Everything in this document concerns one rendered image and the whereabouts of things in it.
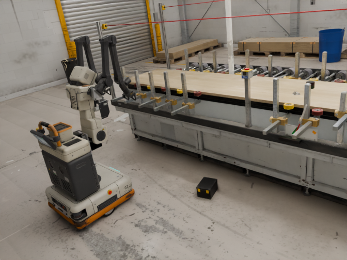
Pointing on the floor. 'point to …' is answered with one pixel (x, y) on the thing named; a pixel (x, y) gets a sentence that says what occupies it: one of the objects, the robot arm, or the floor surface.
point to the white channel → (229, 36)
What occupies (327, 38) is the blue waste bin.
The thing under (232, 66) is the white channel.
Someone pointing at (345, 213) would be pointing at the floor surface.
